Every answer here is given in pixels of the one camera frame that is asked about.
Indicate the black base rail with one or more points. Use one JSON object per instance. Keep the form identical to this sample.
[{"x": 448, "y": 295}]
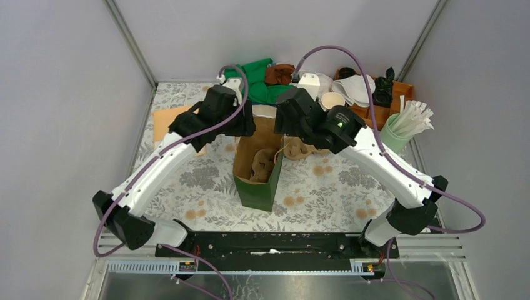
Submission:
[{"x": 275, "y": 251}]

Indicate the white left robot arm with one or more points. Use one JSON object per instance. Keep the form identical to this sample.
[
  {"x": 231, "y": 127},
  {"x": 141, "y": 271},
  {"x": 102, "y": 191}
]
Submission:
[{"x": 122, "y": 210}]

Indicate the green cloth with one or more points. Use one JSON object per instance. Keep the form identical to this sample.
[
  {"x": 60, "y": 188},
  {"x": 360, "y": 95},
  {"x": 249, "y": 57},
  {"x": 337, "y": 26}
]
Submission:
[{"x": 259, "y": 92}]

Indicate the white folded towel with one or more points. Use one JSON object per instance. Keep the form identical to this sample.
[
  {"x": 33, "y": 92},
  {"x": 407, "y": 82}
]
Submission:
[{"x": 353, "y": 90}]

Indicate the floral table mat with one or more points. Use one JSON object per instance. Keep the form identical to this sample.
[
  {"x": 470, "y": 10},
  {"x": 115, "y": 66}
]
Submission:
[{"x": 322, "y": 192}]

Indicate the green paper bag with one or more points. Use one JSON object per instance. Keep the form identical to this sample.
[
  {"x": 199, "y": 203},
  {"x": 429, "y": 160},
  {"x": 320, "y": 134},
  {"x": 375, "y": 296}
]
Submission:
[{"x": 254, "y": 195}]

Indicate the green straw holder cup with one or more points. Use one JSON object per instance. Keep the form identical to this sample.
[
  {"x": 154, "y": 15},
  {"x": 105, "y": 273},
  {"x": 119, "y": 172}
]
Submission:
[{"x": 392, "y": 140}]

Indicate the cardboard cup carrier tray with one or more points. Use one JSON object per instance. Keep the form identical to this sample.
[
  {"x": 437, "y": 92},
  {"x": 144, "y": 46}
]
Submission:
[{"x": 263, "y": 165}]

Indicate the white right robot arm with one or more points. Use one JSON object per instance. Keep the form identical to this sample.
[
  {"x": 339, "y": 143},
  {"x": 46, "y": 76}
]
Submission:
[{"x": 343, "y": 132}]

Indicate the white cloth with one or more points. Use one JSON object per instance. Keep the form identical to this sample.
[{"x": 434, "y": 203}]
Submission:
[{"x": 316, "y": 84}]

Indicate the black crumpled bag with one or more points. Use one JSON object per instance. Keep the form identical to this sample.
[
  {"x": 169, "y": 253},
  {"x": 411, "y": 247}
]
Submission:
[{"x": 383, "y": 93}]

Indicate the brown cloth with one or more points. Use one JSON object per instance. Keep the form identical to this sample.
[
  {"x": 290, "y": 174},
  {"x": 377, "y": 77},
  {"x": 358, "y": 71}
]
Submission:
[{"x": 279, "y": 74}]

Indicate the white paper straws bundle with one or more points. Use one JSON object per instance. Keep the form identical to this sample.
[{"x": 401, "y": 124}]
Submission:
[{"x": 414, "y": 118}]

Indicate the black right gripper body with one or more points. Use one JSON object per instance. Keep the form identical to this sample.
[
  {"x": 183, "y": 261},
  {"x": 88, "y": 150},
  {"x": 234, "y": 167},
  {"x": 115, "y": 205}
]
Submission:
[{"x": 281, "y": 125}]

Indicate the wooden compartment tray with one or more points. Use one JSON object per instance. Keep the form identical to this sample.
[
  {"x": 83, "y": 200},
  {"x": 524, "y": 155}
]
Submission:
[{"x": 400, "y": 91}]

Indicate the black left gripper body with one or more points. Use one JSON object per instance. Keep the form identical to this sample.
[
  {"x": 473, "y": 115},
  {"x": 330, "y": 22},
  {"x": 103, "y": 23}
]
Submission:
[{"x": 242, "y": 127}]

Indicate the stack of paper cups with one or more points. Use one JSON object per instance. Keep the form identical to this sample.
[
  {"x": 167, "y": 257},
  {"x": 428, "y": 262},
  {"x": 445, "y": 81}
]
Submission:
[{"x": 330, "y": 100}]

